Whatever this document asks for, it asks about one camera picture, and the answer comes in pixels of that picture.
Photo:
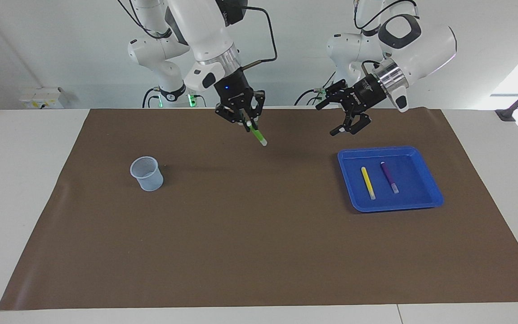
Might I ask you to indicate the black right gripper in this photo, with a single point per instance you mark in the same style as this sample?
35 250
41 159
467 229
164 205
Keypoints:
234 90

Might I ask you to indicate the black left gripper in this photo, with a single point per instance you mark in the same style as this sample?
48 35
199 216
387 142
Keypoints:
364 94

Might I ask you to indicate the green marker pen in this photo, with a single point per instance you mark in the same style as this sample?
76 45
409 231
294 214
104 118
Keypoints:
257 135

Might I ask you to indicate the yellow marker pen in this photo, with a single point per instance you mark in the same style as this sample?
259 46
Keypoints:
367 181

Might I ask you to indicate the purple marker pen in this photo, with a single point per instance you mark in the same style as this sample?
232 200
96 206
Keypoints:
389 176

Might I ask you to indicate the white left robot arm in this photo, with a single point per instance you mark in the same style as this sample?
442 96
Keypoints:
430 45

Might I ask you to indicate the blue plastic tray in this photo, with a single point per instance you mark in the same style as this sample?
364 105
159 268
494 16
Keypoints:
416 189

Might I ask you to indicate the translucent plastic cup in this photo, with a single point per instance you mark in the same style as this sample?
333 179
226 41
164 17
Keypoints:
147 177

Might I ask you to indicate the brown table mat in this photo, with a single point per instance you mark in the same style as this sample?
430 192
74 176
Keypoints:
259 247

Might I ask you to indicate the white wall socket box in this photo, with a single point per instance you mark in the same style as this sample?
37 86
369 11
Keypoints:
41 99

